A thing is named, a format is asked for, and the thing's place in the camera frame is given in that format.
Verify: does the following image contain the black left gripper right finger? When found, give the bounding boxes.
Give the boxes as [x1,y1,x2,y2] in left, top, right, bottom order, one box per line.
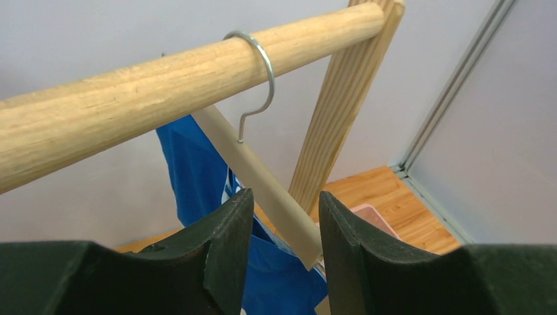
[319,192,556,314]

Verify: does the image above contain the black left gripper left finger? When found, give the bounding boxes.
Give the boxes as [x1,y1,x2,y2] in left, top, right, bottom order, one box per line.
[1,189,254,314]

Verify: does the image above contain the blue underwear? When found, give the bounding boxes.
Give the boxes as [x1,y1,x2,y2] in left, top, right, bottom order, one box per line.
[156,115,327,314]

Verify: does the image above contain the pink plastic basket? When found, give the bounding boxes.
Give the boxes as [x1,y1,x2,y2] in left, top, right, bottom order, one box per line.
[351,203,400,240]

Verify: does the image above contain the wooden clothes rack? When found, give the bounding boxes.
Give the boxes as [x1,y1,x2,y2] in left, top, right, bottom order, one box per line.
[1,1,405,193]

